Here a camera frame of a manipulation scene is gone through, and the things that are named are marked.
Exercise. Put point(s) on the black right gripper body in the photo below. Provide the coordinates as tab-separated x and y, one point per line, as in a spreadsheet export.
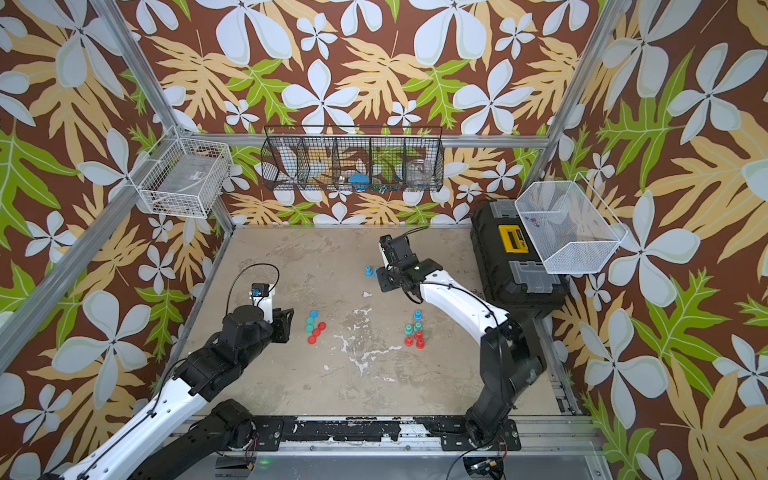
389	278

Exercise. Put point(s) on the blue object in basket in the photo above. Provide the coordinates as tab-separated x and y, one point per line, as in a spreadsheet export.
359	181

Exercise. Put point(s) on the white wire basket right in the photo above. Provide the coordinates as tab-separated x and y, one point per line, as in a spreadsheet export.
572	229

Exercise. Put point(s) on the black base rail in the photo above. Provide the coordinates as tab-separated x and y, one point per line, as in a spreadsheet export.
441	433

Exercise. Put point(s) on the black wire basket back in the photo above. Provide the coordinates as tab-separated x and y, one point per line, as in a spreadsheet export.
395	158

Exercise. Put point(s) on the white wire basket left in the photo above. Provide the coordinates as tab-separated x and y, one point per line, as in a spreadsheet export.
182	175

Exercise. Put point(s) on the aluminium frame post back right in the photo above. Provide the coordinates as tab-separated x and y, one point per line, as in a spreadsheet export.
587	65

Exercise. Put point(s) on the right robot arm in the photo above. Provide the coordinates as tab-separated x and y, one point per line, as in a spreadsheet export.
511	357

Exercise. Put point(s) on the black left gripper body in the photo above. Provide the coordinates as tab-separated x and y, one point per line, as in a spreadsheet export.
277	331

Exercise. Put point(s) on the black toolbox yellow latch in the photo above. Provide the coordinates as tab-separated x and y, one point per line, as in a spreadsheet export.
512	274

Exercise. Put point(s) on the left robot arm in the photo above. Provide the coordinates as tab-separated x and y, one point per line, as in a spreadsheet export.
142	449

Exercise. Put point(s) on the aluminium frame post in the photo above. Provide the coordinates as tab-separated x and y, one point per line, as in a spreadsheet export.
108	11
587	65

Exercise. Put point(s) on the white wire basket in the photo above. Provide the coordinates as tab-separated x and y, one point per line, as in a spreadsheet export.
572	229
182	175

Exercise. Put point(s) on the aluminium frame post back left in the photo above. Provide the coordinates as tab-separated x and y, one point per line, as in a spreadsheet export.
108	11

